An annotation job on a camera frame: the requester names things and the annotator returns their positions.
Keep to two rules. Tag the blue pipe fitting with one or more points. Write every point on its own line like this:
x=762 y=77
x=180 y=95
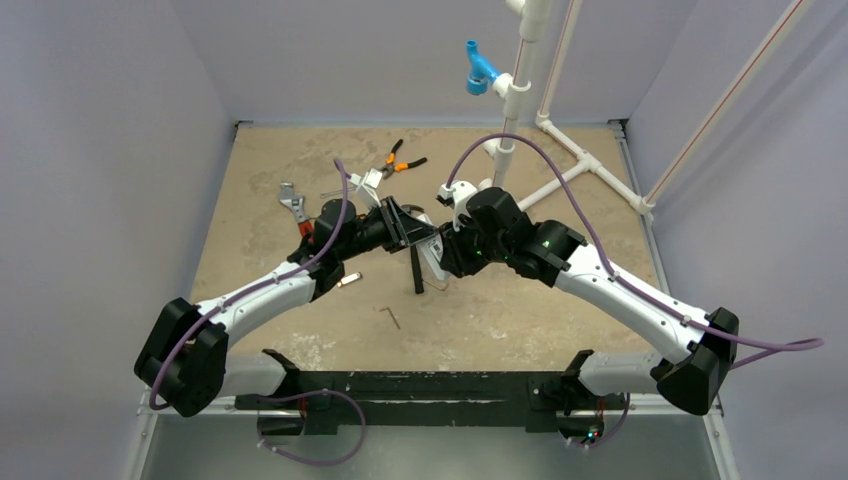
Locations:
x=482 y=73

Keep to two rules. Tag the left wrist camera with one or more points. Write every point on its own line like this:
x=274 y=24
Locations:
x=365 y=187

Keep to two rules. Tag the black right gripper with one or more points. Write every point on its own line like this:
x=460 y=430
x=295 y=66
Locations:
x=449 y=248

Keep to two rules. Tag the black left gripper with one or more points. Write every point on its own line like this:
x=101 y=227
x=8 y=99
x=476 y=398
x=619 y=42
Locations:
x=401 y=230

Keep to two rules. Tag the claw hammer black handle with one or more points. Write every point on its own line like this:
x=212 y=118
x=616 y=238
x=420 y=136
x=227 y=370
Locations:
x=414 y=256

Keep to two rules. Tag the white pvc pipe frame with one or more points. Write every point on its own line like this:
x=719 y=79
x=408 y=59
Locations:
x=673 y=72

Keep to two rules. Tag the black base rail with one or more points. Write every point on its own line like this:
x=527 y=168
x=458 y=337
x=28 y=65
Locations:
x=535 y=401

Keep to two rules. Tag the orange black pliers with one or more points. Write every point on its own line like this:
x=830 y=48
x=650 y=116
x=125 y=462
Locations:
x=392 y=165

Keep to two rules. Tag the white air conditioner remote control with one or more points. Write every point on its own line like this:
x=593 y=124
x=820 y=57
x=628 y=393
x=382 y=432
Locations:
x=432 y=255

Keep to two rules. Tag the silver white battery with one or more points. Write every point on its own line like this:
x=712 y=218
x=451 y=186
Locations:
x=349 y=279

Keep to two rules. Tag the red handled tool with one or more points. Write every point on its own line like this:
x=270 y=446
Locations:
x=306 y=228

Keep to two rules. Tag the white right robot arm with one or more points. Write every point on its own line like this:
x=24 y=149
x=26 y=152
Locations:
x=692 y=351

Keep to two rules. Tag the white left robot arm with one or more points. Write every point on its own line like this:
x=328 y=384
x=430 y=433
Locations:
x=183 y=360

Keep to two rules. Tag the bronze hex key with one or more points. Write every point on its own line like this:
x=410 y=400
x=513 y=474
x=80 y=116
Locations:
x=438 y=286

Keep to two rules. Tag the dark hex key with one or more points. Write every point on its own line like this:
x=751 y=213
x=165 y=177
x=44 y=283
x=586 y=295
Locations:
x=387 y=310

